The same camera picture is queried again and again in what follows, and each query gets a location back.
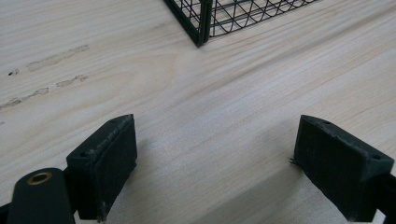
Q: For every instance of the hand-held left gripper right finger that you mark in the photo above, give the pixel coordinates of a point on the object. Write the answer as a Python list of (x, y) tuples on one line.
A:
[(339, 165)]

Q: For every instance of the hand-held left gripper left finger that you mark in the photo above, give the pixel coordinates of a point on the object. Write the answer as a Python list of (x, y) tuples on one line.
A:
[(102, 168)]

